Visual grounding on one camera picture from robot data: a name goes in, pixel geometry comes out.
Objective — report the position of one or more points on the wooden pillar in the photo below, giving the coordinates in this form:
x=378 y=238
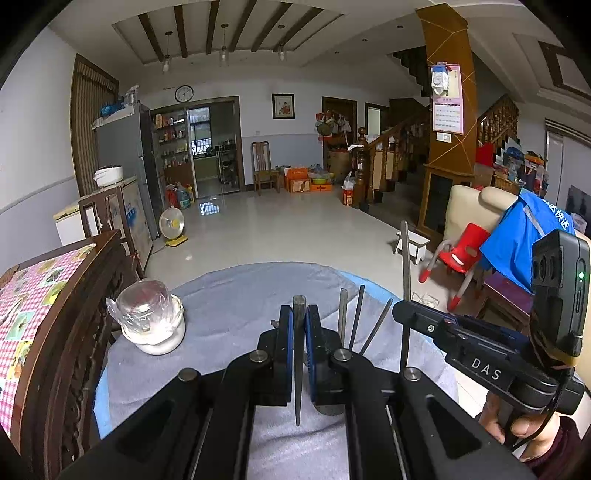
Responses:
x=457 y=157

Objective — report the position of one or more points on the red plastic chair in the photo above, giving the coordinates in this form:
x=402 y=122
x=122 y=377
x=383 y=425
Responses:
x=461 y=254

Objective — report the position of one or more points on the round fan with yellow base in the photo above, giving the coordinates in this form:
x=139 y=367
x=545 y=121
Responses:
x=171 y=224

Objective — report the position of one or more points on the small white stool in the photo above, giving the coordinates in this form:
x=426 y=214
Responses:
x=412 y=242

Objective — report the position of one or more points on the carved wooden bench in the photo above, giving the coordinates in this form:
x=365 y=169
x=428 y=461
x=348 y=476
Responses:
x=78 y=323

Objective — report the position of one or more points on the metal kitchen cart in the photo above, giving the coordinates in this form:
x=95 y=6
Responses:
x=226 y=164

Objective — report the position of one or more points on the pendant lamp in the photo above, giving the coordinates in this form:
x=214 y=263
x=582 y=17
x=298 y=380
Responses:
x=224 y=53
x=281 y=54
x=166 y=62

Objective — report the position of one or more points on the framed picture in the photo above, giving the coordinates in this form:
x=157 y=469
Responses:
x=283 y=106

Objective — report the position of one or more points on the white freezer with blue print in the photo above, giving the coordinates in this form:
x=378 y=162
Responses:
x=136 y=217

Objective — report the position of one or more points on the grey refrigerator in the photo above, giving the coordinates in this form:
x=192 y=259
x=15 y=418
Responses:
x=124 y=143

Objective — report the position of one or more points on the grey tablecloth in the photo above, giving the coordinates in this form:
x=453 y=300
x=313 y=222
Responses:
x=231 y=314

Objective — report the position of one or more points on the brown curtain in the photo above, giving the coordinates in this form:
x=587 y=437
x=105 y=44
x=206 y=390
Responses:
x=87 y=115

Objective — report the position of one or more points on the blue jacket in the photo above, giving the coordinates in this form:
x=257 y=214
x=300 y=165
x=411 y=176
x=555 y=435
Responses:
x=512 y=244

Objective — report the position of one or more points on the cream armchair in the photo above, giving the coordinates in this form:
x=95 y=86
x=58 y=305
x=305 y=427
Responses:
x=466 y=207

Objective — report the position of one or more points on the round wall clock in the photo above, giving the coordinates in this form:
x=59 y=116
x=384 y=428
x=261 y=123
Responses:
x=184 y=93

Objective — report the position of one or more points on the pink wall calendar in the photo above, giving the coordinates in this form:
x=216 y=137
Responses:
x=448 y=115

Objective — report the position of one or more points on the wooden shelf cabinet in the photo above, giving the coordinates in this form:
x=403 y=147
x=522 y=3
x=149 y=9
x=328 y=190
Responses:
x=173 y=147

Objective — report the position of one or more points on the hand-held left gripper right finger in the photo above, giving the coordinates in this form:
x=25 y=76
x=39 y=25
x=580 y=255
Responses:
x=310 y=350

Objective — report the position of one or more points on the person's right hand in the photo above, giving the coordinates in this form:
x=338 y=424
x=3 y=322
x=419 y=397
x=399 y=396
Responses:
x=526 y=427

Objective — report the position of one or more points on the pink checked cushion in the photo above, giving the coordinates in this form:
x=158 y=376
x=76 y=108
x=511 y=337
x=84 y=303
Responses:
x=27 y=300

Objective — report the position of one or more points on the person's right forearm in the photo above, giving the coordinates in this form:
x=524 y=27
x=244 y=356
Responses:
x=558 y=450

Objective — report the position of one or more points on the blue water jug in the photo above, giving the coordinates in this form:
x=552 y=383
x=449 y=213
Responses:
x=185 y=197

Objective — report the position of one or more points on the small white cabinet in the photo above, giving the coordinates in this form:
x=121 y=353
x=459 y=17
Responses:
x=69 y=226

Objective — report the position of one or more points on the white light switch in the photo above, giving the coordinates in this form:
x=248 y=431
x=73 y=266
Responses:
x=443 y=137

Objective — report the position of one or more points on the wooden chair with purple seat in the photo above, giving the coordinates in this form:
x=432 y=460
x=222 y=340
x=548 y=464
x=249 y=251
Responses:
x=508 y=290

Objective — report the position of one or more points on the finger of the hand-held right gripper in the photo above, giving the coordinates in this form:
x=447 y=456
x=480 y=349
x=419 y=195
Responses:
x=415 y=316

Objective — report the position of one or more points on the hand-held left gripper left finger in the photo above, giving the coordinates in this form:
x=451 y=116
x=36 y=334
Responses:
x=287 y=350

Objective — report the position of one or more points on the wooden stair railing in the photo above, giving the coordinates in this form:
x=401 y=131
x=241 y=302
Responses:
x=383 y=157

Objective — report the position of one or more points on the orange cardboard box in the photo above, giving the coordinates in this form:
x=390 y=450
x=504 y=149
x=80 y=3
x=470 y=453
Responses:
x=297 y=180

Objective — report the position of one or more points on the white bowl with plastic wrap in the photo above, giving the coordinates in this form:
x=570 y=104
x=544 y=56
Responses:
x=157 y=341

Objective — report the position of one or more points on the white rice cooker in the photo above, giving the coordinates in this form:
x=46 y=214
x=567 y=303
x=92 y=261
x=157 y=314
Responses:
x=109 y=176

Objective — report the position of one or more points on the crumpled white tissue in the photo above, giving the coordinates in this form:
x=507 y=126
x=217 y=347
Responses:
x=425 y=300

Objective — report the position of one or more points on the blue table cover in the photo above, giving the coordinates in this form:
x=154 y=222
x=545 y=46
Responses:
x=364 y=282

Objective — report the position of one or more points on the white plastic bag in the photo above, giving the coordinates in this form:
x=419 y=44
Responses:
x=439 y=81

